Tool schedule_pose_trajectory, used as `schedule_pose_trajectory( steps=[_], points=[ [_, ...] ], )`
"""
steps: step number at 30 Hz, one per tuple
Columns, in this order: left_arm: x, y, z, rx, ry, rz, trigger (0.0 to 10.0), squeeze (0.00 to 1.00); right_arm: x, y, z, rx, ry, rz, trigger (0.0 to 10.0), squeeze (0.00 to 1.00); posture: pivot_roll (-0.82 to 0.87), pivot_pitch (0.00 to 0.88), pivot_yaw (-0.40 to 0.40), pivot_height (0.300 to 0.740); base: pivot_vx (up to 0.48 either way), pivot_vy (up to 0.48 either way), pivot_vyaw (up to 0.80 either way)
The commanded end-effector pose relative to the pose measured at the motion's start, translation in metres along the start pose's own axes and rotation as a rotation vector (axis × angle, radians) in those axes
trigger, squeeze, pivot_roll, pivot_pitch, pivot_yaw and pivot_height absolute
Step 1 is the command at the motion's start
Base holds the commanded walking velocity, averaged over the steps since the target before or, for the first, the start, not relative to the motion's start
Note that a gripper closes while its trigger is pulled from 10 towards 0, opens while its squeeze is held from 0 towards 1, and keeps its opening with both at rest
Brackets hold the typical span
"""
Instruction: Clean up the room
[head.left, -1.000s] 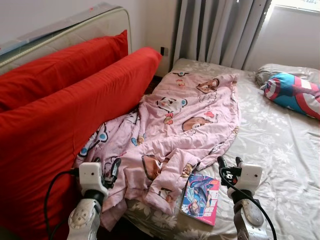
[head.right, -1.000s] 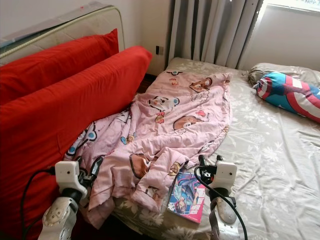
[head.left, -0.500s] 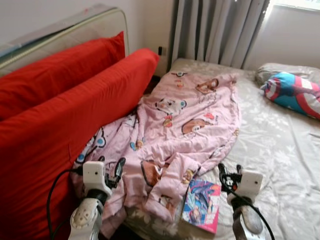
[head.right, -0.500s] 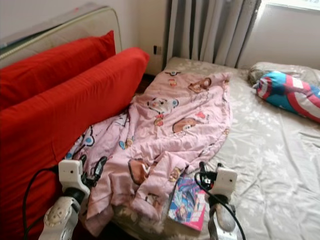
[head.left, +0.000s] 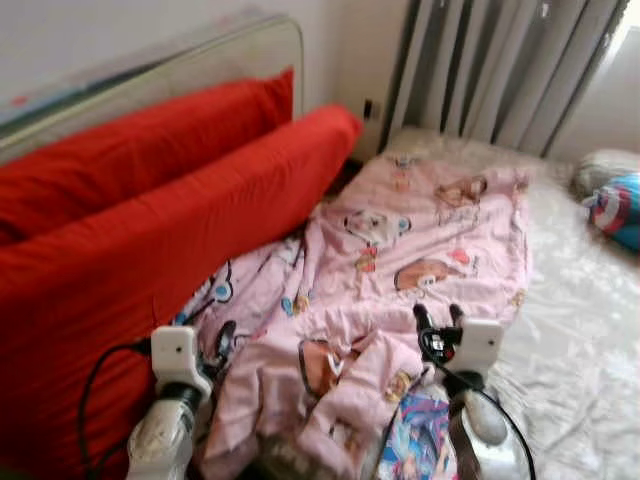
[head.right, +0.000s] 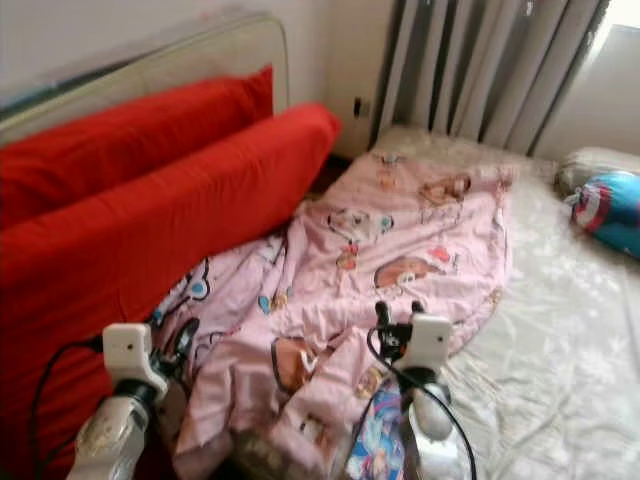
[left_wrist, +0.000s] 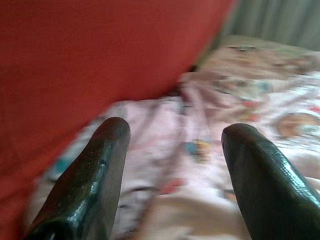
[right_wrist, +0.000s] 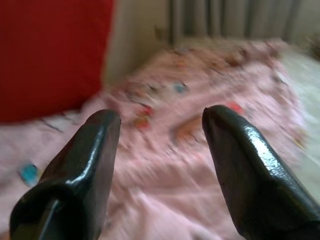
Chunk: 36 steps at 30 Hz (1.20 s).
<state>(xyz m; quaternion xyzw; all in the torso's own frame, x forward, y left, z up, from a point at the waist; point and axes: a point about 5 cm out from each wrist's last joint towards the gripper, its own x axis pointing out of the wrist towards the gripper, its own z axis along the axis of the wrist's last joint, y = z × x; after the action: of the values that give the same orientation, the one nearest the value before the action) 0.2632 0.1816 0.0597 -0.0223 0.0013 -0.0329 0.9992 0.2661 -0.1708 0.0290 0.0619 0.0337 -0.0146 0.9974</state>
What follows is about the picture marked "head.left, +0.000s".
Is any pink cartoon print blanket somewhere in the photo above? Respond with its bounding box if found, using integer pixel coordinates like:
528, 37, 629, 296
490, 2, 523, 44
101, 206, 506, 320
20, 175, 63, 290
175, 150, 533, 480

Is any colourful cartoon book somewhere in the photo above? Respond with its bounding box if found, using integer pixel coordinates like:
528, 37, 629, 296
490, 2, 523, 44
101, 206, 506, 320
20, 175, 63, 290
378, 385, 458, 480

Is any large red cushion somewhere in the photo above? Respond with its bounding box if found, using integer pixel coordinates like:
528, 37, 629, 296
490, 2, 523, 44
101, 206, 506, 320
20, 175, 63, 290
0, 103, 364, 479

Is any grey floral bedsheet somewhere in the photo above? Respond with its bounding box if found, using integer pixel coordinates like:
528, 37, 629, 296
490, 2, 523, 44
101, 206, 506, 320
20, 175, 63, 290
383, 125, 640, 480

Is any red white blue bolster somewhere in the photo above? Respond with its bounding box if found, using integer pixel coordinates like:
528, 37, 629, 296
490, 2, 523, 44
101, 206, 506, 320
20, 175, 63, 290
585, 172, 640, 251

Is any flat grey pillow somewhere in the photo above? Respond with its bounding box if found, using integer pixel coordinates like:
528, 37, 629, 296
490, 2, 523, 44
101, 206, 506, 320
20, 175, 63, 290
572, 148, 640, 201

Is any flat red cushion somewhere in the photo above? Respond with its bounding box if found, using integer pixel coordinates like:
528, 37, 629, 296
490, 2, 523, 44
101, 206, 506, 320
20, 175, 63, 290
0, 68, 296, 246

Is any grey pleated curtain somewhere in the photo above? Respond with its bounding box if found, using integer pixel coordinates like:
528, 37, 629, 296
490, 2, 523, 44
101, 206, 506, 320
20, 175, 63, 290
385, 0, 631, 158

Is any bright white window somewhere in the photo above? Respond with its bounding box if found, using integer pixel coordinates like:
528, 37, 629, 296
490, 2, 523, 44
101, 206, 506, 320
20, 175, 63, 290
590, 0, 640, 166

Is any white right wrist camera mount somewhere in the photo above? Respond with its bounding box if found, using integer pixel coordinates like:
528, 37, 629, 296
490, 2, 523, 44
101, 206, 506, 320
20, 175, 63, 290
450, 318, 504, 376

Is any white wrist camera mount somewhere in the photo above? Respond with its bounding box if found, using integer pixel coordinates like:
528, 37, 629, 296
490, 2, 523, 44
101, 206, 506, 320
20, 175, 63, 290
150, 325, 213, 399
450, 318, 504, 376

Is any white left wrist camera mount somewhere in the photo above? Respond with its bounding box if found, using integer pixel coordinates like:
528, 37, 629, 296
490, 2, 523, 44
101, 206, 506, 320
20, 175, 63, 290
150, 325, 213, 399

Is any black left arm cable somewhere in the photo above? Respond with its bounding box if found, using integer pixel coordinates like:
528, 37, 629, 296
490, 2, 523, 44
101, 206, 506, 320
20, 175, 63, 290
78, 338, 156, 479

